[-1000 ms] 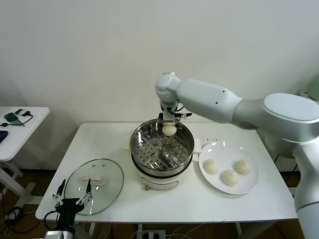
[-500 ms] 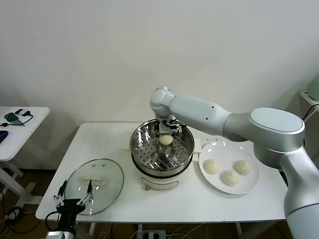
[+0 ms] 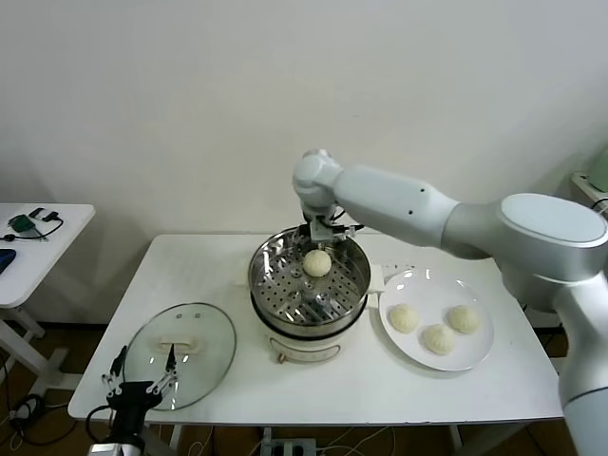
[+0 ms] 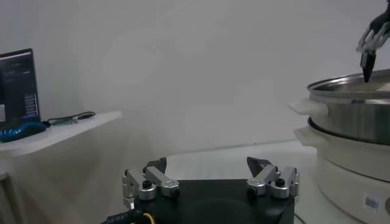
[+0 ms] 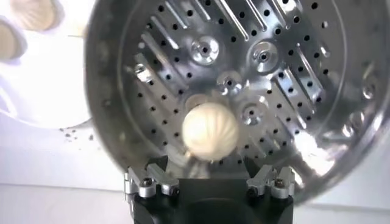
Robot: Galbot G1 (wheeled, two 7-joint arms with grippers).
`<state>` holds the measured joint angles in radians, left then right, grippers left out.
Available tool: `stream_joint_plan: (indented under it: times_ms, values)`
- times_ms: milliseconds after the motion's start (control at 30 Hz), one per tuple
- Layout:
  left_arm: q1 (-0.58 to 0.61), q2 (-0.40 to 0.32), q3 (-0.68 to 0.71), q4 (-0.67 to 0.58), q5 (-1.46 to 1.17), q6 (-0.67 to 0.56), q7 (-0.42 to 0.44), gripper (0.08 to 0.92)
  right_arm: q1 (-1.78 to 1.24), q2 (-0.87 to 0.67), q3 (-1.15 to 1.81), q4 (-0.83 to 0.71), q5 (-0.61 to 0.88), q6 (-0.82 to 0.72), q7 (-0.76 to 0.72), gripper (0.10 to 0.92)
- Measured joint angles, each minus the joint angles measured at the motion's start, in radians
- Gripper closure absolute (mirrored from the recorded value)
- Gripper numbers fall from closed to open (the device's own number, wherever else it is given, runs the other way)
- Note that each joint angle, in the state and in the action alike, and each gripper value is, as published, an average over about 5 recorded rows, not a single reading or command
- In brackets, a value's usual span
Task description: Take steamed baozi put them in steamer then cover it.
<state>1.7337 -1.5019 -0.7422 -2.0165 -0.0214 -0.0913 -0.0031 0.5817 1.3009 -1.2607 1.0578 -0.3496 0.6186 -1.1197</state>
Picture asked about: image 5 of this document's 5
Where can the perforated steel steamer basket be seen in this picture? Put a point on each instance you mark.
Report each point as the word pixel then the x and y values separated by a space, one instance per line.
pixel 274 76

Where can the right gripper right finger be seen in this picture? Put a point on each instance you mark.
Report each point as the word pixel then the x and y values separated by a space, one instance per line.
pixel 262 179

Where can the white round plate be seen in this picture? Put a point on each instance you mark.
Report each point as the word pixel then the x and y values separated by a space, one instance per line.
pixel 45 76

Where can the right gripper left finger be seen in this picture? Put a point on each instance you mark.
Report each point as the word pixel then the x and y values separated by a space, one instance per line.
pixel 158 178

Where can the white steamed baozi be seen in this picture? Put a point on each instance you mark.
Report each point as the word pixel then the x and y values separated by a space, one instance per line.
pixel 33 13
pixel 7 39
pixel 210 131

